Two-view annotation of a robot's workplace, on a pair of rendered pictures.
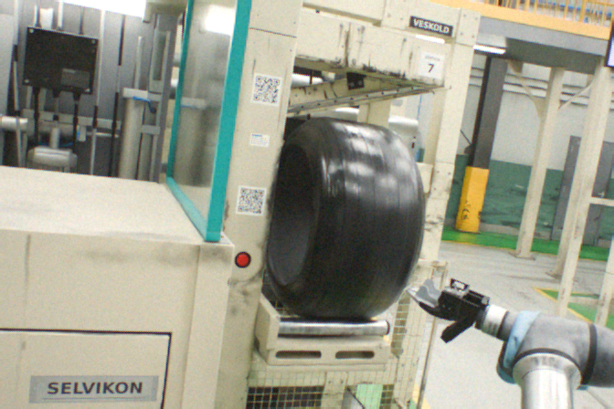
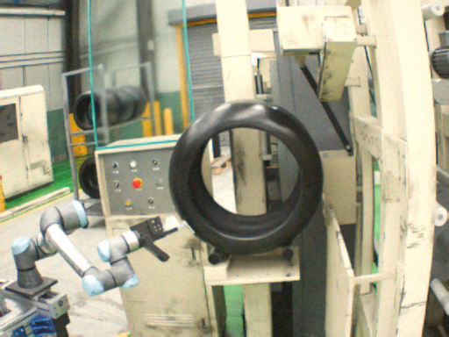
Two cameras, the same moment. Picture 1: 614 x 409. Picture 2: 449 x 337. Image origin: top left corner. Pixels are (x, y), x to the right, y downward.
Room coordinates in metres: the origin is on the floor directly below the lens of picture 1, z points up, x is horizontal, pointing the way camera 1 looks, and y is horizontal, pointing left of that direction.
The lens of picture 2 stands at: (2.48, -1.78, 1.56)
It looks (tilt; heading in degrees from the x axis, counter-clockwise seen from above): 10 degrees down; 118
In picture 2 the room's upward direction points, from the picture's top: 6 degrees counter-clockwise
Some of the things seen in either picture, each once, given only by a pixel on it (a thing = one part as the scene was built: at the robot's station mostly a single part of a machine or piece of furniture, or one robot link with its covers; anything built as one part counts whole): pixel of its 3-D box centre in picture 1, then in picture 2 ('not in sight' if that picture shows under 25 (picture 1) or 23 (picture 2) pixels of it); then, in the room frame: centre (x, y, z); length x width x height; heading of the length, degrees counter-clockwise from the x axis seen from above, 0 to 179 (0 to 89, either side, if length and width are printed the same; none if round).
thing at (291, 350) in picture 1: (325, 348); (220, 258); (1.51, -0.10, 0.83); 0.36 x 0.09 x 0.06; 111
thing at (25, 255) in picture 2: not in sight; (23, 252); (0.65, -0.52, 0.88); 0.13 x 0.12 x 0.14; 76
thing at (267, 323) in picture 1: (255, 307); not in sight; (1.58, 0.12, 0.90); 0.40 x 0.03 x 0.10; 21
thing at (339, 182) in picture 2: not in sight; (338, 186); (1.92, 0.29, 1.05); 0.20 x 0.15 x 0.30; 111
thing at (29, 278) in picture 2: not in sight; (28, 274); (0.64, -0.53, 0.77); 0.15 x 0.15 x 0.10
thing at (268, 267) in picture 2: (307, 341); (255, 264); (1.64, -0.05, 0.80); 0.37 x 0.36 x 0.02; 21
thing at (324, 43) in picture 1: (354, 51); (310, 34); (1.97, -0.06, 1.71); 0.61 x 0.25 x 0.15; 111
